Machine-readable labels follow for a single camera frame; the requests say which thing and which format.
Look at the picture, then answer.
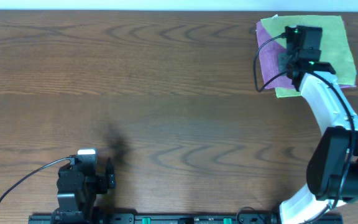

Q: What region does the green microfiber cloth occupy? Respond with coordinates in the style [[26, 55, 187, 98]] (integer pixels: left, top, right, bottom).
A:
[[261, 15, 357, 85]]

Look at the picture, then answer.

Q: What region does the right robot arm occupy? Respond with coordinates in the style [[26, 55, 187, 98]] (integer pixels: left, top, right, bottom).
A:
[[276, 47, 358, 223]]

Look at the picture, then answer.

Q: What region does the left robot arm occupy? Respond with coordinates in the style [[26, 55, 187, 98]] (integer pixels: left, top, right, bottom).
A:
[[50, 155, 116, 223]]

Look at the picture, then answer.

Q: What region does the purple microfiber cloth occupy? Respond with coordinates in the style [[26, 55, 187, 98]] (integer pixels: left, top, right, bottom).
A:
[[256, 21, 293, 89]]

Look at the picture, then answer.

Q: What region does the lower green cloth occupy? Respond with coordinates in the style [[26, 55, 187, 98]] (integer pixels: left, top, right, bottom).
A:
[[275, 87, 301, 98]]

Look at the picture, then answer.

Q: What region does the bottom purple cloth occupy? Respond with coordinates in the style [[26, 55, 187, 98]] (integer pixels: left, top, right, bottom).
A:
[[338, 84, 357, 88]]

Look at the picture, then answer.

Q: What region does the left black cable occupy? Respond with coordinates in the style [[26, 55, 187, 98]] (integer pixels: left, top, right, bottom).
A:
[[0, 157, 76, 224]]

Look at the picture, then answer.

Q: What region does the black cable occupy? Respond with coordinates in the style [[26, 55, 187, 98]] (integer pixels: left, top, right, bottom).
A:
[[252, 33, 291, 93], [0, 157, 76, 224]]

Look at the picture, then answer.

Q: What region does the right black cable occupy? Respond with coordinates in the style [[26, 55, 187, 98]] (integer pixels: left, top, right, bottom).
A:
[[252, 33, 291, 93]]

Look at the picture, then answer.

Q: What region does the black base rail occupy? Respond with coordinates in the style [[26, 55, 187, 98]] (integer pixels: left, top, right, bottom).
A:
[[28, 212, 344, 224]]

